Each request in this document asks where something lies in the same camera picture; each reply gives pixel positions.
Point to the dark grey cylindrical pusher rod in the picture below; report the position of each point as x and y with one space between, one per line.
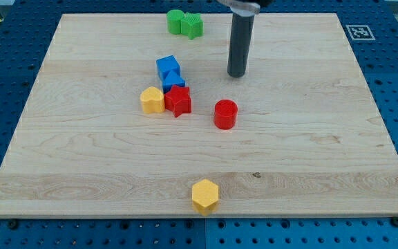
240 40

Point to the silver and black rod mount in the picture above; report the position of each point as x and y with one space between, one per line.
245 7

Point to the green star block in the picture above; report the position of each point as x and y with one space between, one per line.
192 25

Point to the blue cube block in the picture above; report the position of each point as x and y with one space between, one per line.
167 64

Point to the red star block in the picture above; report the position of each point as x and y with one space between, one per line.
178 100

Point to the green cylinder block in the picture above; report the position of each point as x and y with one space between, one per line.
174 18

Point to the red cylinder block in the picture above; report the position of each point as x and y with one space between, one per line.
225 114

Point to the blue triangle block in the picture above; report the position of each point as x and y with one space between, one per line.
172 79

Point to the white fiducial marker tag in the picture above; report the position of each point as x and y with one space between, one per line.
358 32

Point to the yellow heart block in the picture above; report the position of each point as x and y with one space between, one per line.
152 100

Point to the wooden board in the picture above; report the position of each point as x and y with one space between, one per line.
309 140

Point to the yellow hexagon block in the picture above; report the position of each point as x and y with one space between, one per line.
205 197

